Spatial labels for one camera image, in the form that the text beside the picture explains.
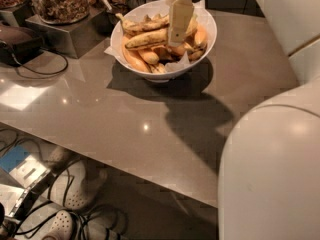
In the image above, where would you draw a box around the orange banana front left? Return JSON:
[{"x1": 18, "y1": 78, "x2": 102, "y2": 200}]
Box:
[{"x1": 122, "y1": 34, "x2": 150, "y2": 73}]

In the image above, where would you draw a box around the small dark snack bowl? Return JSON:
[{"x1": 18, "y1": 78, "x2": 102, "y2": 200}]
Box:
[{"x1": 106, "y1": 3, "x2": 129, "y2": 25}]

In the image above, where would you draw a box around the spotted banana at back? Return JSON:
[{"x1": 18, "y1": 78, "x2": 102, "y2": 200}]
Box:
[{"x1": 116, "y1": 13, "x2": 169, "y2": 34}]

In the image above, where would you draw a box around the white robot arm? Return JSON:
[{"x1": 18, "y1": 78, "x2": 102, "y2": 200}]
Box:
[{"x1": 218, "y1": 0, "x2": 320, "y2": 240}]

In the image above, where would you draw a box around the steel riser block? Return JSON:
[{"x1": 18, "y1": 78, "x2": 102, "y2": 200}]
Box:
[{"x1": 26, "y1": 8, "x2": 113, "y2": 58}]

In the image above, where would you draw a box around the white clog shoe lower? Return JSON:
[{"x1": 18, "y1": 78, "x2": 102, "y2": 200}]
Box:
[{"x1": 41, "y1": 210, "x2": 74, "y2": 240}]

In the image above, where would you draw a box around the glass jar of nuts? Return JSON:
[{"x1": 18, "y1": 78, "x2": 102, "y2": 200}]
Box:
[{"x1": 31, "y1": 0, "x2": 89, "y2": 25}]

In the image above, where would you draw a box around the small orange banana middle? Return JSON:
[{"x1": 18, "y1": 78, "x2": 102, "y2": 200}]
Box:
[{"x1": 138, "y1": 49, "x2": 159, "y2": 65}]

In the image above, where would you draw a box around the orange banana right side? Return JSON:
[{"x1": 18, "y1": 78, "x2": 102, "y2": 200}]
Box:
[{"x1": 194, "y1": 24, "x2": 207, "y2": 49}]

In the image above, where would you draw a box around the white ceramic bowl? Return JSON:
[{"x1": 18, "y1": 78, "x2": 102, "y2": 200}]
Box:
[{"x1": 105, "y1": 0, "x2": 217, "y2": 83}]

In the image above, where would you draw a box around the black appliance cable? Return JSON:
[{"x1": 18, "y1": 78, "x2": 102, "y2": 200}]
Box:
[{"x1": 0, "y1": 40, "x2": 70, "y2": 77}]

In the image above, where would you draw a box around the white clog shoe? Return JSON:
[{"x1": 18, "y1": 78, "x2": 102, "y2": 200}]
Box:
[
  {"x1": 47, "y1": 146, "x2": 108, "y2": 211},
  {"x1": 41, "y1": 210, "x2": 74, "y2": 240}
]

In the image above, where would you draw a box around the silver electronics box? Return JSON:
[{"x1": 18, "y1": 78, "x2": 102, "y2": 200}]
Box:
[{"x1": 0, "y1": 146, "x2": 54, "y2": 219}]

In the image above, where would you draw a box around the white clog shoe upper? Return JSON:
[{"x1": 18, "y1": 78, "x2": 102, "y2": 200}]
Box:
[{"x1": 47, "y1": 146, "x2": 108, "y2": 211}]

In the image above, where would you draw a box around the dark round appliance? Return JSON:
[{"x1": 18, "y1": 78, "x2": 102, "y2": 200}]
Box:
[{"x1": 0, "y1": 23, "x2": 43, "y2": 66}]

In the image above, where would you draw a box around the long spotted yellow banana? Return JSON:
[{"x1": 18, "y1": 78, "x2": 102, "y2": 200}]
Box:
[{"x1": 124, "y1": 14, "x2": 199, "y2": 51}]

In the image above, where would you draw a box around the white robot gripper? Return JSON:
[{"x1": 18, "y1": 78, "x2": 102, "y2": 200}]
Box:
[{"x1": 166, "y1": 0, "x2": 194, "y2": 46}]

